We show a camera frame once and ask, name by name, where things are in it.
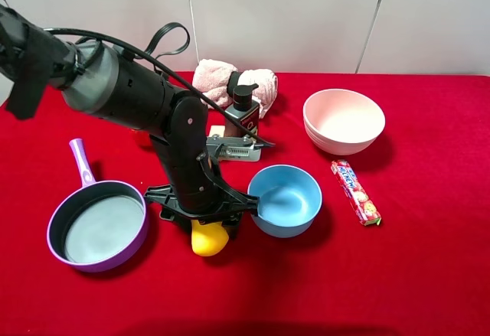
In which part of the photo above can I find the red apple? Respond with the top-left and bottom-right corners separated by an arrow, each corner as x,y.
131,129 -> 152,150

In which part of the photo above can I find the red table cloth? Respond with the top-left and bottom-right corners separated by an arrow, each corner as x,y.
1,73 -> 489,335

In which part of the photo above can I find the pink rolled towel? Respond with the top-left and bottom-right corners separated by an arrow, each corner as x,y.
192,59 -> 278,119

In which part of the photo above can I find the blue bowl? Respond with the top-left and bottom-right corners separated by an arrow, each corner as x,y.
248,165 -> 323,238

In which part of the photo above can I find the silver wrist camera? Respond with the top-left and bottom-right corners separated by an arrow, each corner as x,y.
206,135 -> 262,162

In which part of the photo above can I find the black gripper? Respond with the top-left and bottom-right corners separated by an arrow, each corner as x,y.
144,135 -> 259,240

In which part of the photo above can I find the pink bowl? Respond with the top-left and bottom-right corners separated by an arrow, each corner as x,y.
302,89 -> 386,156

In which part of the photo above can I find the black pump bottle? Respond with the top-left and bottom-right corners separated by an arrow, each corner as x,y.
225,83 -> 260,135

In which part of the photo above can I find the beige small block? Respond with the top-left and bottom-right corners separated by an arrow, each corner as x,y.
208,126 -> 225,138

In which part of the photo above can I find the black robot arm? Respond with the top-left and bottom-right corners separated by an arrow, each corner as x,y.
1,7 -> 259,228

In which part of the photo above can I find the yellow mango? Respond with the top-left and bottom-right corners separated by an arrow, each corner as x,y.
191,220 -> 229,257

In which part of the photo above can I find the red candy stick pack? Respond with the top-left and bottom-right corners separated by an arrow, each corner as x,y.
331,160 -> 381,226

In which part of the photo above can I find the purple frying pan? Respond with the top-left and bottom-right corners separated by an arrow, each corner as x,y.
46,139 -> 149,272

